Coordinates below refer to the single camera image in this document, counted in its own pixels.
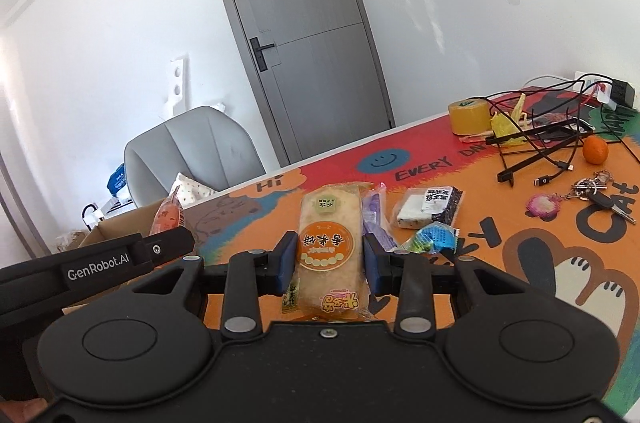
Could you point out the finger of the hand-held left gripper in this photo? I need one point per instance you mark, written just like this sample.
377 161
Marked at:
167 245

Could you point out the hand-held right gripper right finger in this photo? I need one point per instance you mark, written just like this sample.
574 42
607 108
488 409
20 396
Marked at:
372 265

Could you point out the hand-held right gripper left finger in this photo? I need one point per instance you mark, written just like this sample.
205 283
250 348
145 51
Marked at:
286 263

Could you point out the orange red snack packet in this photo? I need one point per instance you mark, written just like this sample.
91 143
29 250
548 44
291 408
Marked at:
167 215

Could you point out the orange rice cracker packet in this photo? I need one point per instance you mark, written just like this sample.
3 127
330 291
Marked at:
330 248

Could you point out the purple snack packet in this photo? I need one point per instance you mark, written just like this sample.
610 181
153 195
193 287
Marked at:
375 215

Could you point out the brown cardboard box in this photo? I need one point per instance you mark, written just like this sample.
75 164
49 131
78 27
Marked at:
120 223

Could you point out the brown floor carton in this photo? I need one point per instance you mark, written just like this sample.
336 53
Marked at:
70 240

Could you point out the white dotted pillow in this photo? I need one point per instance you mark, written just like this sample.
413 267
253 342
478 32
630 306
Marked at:
192 192

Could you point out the small blue snack packet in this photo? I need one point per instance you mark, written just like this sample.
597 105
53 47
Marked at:
432 238

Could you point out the black shoe rack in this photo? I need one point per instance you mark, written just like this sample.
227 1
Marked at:
100 213

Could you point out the black and white snack packet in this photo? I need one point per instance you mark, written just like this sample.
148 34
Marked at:
425 207

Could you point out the blue plastic bag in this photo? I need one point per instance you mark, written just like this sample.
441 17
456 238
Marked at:
118 180

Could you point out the grey chair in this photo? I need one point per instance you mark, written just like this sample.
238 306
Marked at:
200 143

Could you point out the yellow tape roll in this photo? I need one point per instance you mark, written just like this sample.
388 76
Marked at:
469 118

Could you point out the yellow clip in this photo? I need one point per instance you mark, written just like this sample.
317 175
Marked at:
505 123

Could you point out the grey door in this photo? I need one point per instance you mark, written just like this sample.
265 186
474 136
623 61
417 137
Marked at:
300 28

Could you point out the bunch of keys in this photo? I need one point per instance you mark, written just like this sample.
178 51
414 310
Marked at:
600 195

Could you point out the mandarin orange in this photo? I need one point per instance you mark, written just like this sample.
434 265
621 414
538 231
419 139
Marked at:
595 150

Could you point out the white power strip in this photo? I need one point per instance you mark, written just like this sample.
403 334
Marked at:
592 83

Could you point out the black charger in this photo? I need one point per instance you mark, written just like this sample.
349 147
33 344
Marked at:
621 93

